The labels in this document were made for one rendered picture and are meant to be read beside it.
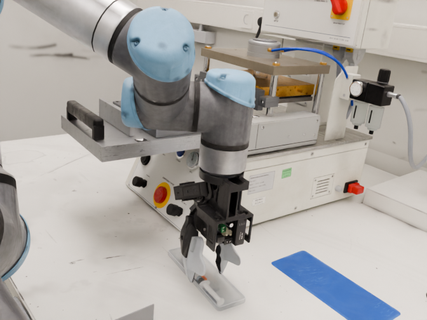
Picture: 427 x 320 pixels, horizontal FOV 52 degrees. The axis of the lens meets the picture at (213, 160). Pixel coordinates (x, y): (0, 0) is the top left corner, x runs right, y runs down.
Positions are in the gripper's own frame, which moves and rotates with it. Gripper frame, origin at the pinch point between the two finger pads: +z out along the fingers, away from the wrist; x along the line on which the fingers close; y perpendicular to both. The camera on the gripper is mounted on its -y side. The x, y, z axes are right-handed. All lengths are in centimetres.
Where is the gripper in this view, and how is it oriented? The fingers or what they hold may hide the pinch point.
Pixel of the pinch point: (204, 268)
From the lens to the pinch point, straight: 80.4
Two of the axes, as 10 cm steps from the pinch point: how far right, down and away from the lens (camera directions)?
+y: 5.2, 3.4, -7.8
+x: 8.5, -1.1, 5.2
